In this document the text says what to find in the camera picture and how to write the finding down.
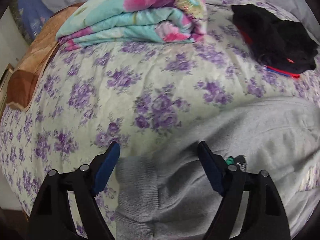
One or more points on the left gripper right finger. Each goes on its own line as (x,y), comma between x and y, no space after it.
(265,216)

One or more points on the folded black red clothing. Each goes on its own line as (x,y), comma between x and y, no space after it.
(282,46)

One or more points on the brown pillow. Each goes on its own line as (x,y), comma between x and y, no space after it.
(25,80)

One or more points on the folded teal floral quilt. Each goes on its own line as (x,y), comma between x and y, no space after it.
(159,21)

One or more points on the grey sweatpants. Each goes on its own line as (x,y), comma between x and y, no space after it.
(166,194)

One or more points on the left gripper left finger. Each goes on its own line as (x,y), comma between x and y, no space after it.
(51,216)

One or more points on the blue patterned pillow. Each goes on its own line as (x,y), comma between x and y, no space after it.
(34,15)

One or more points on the purple floral bedspread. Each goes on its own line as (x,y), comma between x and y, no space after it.
(137,93)

